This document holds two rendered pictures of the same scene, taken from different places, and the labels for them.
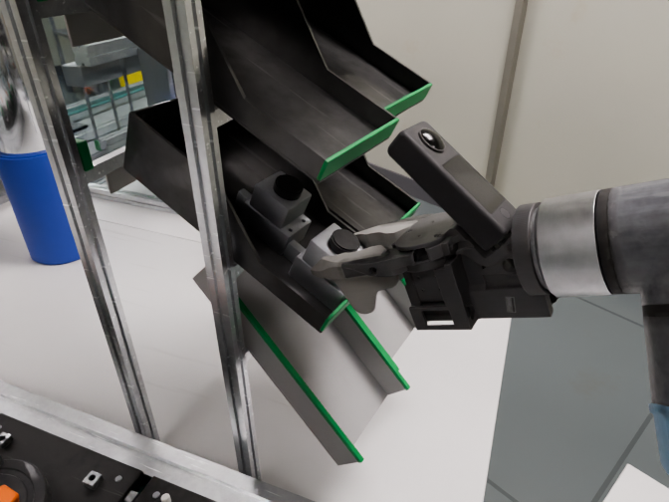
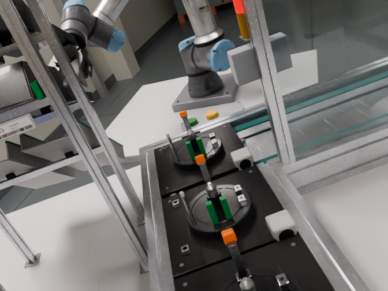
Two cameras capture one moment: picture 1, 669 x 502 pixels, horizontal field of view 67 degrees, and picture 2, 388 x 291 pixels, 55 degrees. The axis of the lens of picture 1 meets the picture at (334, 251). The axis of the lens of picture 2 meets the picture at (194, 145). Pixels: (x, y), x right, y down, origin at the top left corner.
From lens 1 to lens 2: 1.08 m
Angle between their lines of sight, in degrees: 91
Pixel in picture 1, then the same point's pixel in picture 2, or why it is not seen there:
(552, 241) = (80, 28)
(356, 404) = not seen: hidden behind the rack
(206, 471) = (148, 191)
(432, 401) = (66, 208)
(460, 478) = not seen: hidden behind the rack
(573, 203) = (70, 22)
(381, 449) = (100, 204)
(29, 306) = not seen: outside the picture
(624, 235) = (81, 18)
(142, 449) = (152, 213)
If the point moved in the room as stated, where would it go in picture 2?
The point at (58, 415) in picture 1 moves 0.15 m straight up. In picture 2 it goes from (156, 259) to (126, 202)
